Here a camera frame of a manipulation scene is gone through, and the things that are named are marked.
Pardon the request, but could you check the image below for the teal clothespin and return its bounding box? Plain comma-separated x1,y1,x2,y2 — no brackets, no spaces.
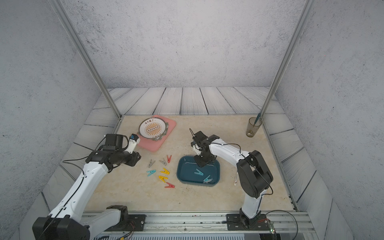
203,176,213,183
194,169,204,176
147,170,156,177

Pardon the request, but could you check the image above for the grey clothespin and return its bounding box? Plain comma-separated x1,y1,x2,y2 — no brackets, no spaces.
148,160,156,168
160,159,167,166

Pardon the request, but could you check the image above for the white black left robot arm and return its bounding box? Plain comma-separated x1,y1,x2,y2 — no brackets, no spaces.
32,134,141,240

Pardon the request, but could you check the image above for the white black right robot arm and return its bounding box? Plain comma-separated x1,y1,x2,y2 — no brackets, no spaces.
191,131,274,229

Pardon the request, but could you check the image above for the teal plastic storage box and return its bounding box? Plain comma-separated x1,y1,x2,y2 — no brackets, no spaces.
176,156,220,187

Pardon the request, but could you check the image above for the pink plastic tray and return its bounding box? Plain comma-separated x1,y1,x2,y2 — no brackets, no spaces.
138,115,177,152

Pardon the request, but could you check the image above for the white plate orange sunburst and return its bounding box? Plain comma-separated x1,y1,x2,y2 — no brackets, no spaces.
139,117,166,140

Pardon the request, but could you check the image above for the green checked folded cloth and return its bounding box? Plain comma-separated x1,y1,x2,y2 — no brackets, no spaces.
152,123,169,141

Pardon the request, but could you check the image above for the olive drinking glass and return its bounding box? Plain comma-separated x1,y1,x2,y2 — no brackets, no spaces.
246,117,262,138

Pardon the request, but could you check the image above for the teal pen in glass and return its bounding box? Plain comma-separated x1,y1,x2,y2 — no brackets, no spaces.
253,113,261,126

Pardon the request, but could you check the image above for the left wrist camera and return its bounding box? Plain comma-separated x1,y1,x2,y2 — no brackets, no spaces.
126,134,141,154

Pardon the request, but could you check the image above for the fork with white handle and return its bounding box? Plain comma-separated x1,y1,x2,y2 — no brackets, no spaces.
234,172,239,186

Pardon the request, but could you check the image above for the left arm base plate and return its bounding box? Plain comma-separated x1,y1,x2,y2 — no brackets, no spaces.
105,214,146,232

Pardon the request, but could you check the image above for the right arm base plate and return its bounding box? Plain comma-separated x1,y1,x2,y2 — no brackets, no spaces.
225,214,271,231

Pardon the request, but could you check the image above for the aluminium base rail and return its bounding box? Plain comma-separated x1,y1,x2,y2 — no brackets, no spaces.
103,210,318,240

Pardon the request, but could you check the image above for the left aluminium frame post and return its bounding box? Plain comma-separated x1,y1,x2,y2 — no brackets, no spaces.
49,0,123,120

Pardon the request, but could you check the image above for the aluminium frame post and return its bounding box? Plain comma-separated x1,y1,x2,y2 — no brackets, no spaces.
49,0,123,120
259,0,314,119

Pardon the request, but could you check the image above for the right aluminium frame post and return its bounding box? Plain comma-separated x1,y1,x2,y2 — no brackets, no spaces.
259,0,314,119

